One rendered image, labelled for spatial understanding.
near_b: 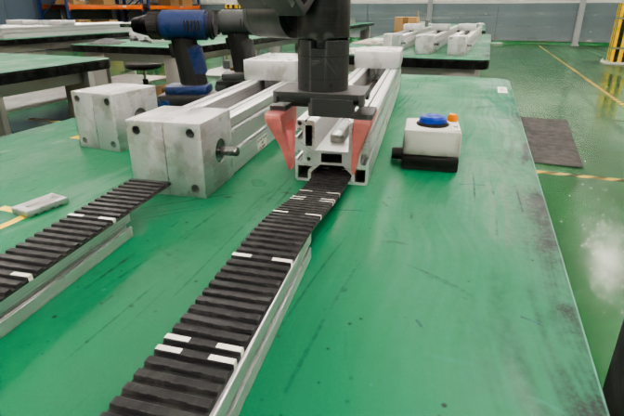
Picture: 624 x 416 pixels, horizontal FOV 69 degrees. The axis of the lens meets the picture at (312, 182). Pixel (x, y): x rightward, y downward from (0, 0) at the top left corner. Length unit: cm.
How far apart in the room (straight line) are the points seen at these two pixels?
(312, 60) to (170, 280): 26
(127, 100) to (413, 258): 55
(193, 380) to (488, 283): 26
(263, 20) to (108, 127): 37
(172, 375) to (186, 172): 34
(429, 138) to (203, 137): 31
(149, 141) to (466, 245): 38
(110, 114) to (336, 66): 42
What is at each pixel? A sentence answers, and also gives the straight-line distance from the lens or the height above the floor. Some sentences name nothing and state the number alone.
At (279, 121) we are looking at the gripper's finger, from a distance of 51.
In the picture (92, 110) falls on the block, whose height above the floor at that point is 84.
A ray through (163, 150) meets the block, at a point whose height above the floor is 84.
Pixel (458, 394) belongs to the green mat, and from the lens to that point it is 32.
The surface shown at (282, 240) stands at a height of 82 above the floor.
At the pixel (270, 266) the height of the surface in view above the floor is 82.
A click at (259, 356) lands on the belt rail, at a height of 79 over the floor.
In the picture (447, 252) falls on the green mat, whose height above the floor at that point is 78.
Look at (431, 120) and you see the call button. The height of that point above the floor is 85.
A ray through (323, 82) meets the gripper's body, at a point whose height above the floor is 93.
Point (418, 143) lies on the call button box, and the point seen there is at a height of 82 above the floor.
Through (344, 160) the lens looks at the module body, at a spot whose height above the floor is 81.
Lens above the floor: 100
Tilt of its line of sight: 21 degrees down
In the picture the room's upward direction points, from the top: straight up
